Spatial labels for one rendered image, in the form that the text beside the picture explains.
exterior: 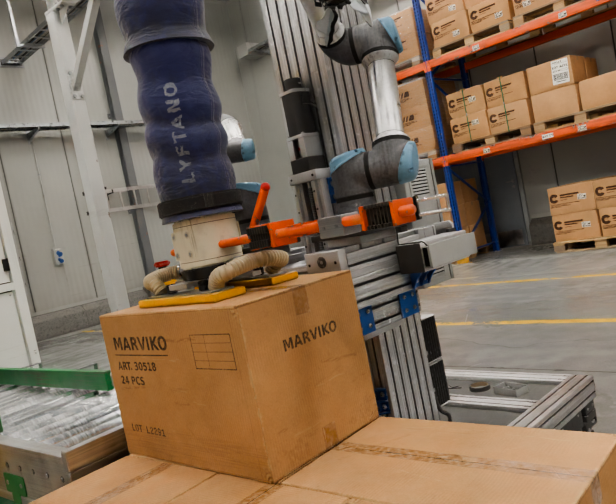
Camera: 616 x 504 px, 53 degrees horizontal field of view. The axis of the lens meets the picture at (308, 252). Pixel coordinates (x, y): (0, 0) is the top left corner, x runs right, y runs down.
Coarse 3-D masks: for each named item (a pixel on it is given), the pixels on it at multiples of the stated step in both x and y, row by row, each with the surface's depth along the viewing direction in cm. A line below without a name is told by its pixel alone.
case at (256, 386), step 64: (128, 320) 162; (192, 320) 143; (256, 320) 135; (320, 320) 150; (128, 384) 168; (192, 384) 148; (256, 384) 133; (320, 384) 148; (128, 448) 174; (192, 448) 152; (256, 448) 135; (320, 448) 145
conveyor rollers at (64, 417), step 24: (0, 384) 331; (0, 408) 269; (24, 408) 260; (48, 408) 250; (72, 408) 246; (96, 408) 235; (24, 432) 223; (48, 432) 213; (72, 432) 208; (96, 432) 205
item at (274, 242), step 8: (264, 224) 152; (272, 224) 144; (280, 224) 146; (288, 224) 148; (248, 232) 147; (256, 232) 145; (264, 232) 144; (272, 232) 144; (256, 240) 147; (264, 240) 144; (272, 240) 143; (280, 240) 145; (288, 240) 147; (296, 240) 149; (256, 248) 146
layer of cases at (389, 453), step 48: (384, 432) 151; (432, 432) 145; (480, 432) 140; (528, 432) 134; (576, 432) 130; (96, 480) 158; (144, 480) 152; (192, 480) 145; (240, 480) 140; (288, 480) 135; (336, 480) 130; (384, 480) 125; (432, 480) 121; (480, 480) 117; (528, 480) 113; (576, 480) 110
